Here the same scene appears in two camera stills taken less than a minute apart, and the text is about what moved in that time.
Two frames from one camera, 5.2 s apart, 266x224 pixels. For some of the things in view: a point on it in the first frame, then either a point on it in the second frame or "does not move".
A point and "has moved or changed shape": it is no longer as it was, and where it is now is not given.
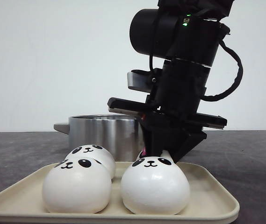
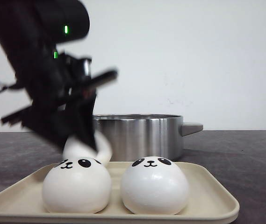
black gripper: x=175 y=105 to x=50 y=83
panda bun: x=154 y=185 does not move
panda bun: x=77 y=186 does not move
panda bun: x=94 y=151 has moved or changed shape
